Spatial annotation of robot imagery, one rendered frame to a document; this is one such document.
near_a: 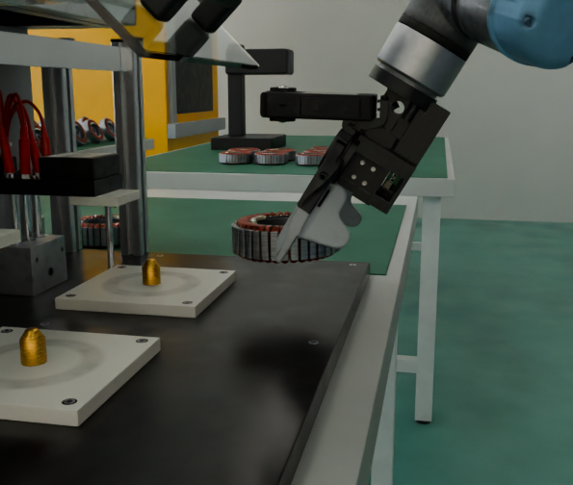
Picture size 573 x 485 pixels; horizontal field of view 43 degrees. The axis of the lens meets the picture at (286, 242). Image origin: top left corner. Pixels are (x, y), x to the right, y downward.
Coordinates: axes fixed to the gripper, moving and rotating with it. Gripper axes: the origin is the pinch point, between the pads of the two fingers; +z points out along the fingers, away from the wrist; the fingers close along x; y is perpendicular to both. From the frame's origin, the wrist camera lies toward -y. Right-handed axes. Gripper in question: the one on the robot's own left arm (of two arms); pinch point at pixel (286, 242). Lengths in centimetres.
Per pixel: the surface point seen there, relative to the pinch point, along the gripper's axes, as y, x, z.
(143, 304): -8.5, -7.4, 11.1
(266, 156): -31, 157, 24
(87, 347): -8.1, -20.4, 10.8
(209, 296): -3.7, -2.8, 8.5
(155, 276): -10.2, -0.6, 10.9
